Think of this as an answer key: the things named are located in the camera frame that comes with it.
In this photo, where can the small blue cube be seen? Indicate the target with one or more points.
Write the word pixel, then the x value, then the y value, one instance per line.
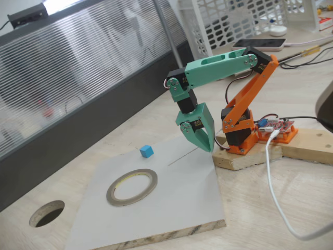
pixel 146 151

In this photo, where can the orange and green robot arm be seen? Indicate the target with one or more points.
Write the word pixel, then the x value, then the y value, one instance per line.
pixel 208 74

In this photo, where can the light wooden base block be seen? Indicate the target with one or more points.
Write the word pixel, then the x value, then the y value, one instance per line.
pixel 247 160

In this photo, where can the red circuit board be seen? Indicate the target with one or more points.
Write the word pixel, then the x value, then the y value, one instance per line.
pixel 281 125

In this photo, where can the white-faced plywood board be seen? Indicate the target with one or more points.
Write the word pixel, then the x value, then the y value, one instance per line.
pixel 169 203

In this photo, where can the orange circuit board holder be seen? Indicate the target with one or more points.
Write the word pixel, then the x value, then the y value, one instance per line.
pixel 288 136

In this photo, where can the smartphone with pink case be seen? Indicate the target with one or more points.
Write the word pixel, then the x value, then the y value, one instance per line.
pixel 257 44

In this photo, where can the light wooden plank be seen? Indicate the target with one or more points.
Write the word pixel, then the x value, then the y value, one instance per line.
pixel 312 148

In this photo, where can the ribbed translucent desk partition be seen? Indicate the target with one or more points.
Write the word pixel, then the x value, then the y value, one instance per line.
pixel 78 78

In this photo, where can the dark grey rounded object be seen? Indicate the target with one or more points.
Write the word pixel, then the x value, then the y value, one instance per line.
pixel 326 109

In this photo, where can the white earbuds case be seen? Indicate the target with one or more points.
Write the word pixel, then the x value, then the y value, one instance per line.
pixel 278 31

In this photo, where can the brown cardboard sheet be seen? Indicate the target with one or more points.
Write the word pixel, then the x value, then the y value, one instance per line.
pixel 299 35

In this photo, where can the white plastic lattice basket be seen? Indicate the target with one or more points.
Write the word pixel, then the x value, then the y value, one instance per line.
pixel 312 18

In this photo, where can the red and white box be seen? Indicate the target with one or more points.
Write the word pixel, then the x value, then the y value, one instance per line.
pixel 326 23

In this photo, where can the black box device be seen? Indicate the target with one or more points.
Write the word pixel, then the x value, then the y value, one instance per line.
pixel 26 14

